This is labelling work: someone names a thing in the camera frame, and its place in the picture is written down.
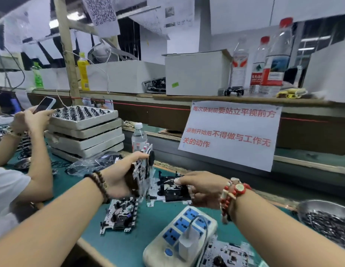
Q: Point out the cluster of black wheels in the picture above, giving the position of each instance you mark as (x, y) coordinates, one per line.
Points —
(81, 112)

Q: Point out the white power plug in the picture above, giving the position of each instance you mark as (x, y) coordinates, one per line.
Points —
(189, 244)

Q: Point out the person's left forearm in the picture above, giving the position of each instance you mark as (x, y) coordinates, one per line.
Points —
(44, 225)

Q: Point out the grey round fan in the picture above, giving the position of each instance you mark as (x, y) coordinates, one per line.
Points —
(106, 52)

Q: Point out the clear plastic bag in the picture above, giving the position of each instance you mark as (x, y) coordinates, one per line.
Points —
(94, 163)

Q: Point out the black smartphone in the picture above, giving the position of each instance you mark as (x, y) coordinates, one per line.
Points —
(44, 104)

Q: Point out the white blue power strip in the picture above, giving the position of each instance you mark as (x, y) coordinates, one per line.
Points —
(161, 247)

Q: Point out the black window grille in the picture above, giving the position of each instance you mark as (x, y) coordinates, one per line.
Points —
(129, 39)

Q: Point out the clear plastic bottle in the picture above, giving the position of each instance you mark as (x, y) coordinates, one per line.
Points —
(139, 140)
(240, 66)

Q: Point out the person's right forearm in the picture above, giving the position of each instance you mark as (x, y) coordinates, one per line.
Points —
(289, 236)

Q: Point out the dark metal device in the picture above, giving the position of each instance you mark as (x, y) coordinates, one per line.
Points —
(234, 91)

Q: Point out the black conveyor belt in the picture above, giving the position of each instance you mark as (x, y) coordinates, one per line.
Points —
(306, 180)

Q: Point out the stack of white trays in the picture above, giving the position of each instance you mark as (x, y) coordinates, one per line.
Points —
(83, 136)

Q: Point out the white box green sticker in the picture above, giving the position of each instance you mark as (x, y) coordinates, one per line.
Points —
(197, 72)

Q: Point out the white paper sign red text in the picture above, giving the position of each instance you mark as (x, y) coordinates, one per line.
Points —
(228, 136)

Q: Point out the wooden post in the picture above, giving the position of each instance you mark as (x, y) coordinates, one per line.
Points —
(67, 52)

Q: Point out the yellow plastic bottle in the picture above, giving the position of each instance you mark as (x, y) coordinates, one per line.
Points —
(83, 75)

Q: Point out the yellow plastic object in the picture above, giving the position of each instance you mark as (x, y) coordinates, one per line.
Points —
(292, 93)

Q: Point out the brown cardboard panel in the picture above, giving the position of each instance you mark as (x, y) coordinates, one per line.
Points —
(311, 133)

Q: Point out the bottle with orange label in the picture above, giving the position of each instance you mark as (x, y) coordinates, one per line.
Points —
(277, 58)

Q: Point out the person's left hand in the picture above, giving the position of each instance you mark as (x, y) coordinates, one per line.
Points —
(119, 178)

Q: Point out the small green bottle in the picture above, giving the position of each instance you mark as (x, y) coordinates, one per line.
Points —
(37, 77)

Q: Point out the pile of small metal parts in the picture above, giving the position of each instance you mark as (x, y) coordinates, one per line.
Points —
(328, 228)

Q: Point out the another person's forearm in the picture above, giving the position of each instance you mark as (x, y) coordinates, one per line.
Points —
(39, 169)
(8, 147)

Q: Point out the round metal bowl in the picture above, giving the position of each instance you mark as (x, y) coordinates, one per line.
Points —
(322, 205)

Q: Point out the person's right hand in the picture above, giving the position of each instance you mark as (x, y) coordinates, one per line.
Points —
(206, 189)

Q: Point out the slanted wooden brace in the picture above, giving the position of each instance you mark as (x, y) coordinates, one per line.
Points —
(92, 31)

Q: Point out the white cardboard box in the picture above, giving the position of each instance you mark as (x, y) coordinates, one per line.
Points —
(44, 79)
(125, 77)

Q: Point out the dark flat tray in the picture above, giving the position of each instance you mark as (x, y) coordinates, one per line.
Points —
(170, 132)

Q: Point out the wooden shelf beam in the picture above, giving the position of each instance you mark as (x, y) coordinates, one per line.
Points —
(161, 98)

